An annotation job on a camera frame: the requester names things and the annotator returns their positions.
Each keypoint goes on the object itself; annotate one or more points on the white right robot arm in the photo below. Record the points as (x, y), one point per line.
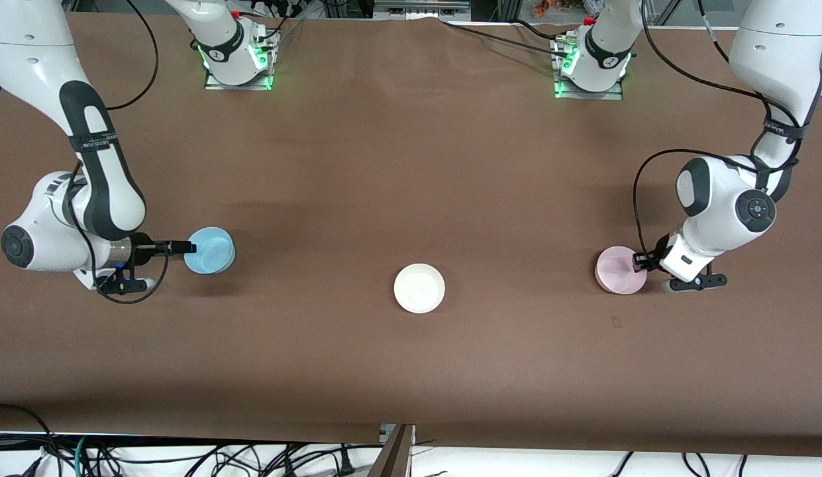
(26, 40)

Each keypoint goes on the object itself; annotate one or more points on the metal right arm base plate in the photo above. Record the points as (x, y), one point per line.
(265, 66)

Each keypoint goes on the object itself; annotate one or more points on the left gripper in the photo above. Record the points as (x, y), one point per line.
(651, 258)

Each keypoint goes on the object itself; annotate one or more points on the blue bowl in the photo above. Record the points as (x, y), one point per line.
(215, 255)

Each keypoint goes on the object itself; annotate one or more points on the orange background object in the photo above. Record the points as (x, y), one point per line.
(542, 8)

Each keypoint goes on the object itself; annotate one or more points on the white bowl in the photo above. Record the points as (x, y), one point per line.
(419, 288)

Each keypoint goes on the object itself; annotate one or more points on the pink bowl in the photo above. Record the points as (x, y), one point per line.
(616, 271)

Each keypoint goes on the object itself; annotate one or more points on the brown table cover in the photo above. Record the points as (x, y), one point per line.
(358, 371)

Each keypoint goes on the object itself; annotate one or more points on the aluminium table frame post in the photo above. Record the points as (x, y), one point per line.
(394, 457)

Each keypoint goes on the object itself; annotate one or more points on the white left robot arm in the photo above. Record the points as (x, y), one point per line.
(775, 59)

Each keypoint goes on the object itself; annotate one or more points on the grey metal control box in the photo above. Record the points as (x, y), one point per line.
(420, 8)

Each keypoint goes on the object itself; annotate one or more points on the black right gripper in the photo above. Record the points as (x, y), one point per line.
(144, 248)

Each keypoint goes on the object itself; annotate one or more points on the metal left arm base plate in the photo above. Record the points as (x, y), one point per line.
(589, 95)

